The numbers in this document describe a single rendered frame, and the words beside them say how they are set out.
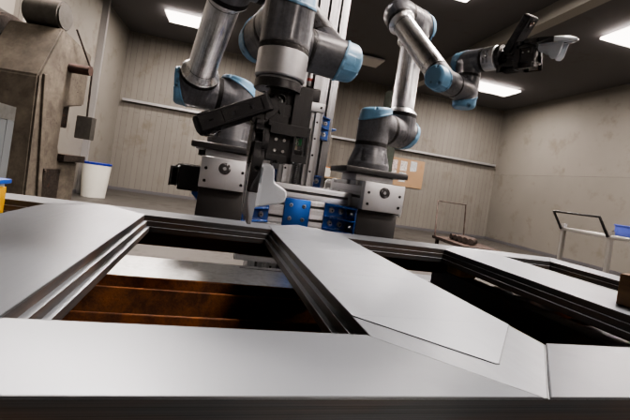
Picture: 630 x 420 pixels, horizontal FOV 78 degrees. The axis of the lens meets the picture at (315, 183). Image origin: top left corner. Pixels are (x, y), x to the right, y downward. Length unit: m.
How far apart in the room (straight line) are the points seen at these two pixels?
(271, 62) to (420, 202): 11.72
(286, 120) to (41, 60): 4.76
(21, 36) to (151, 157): 6.09
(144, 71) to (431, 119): 8.21
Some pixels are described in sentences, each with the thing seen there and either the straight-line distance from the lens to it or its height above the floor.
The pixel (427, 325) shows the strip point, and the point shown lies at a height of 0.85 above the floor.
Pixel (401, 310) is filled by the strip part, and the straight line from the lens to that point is 0.43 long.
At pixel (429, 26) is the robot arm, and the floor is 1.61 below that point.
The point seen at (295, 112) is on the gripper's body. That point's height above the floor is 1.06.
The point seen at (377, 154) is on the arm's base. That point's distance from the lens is 1.37.
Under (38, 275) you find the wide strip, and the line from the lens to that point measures 0.43.
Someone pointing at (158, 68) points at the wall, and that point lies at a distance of 11.32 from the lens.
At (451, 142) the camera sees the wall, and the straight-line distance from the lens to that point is 12.69.
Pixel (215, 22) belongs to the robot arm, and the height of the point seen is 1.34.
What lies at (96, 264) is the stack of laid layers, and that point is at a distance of 0.52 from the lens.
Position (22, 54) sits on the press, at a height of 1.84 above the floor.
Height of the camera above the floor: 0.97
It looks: level
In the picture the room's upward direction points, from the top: 9 degrees clockwise
